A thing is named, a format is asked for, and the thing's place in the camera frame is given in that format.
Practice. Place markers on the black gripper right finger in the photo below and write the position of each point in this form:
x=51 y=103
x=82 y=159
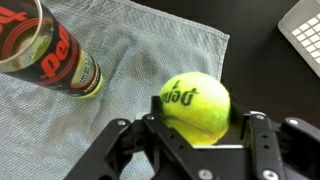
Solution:
x=276 y=150

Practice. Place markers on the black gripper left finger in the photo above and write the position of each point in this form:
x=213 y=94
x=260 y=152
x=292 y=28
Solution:
x=156 y=146

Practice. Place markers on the yellow-green tennis ball with print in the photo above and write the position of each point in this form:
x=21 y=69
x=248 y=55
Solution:
x=196 y=106

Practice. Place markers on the clear tennis ball canister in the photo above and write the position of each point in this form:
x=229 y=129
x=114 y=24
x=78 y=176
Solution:
x=50 y=53

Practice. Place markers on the light blue towel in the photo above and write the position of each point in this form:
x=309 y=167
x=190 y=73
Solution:
x=133 y=50

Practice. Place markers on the clear plastic bin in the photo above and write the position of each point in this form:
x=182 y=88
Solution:
x=305 y=33

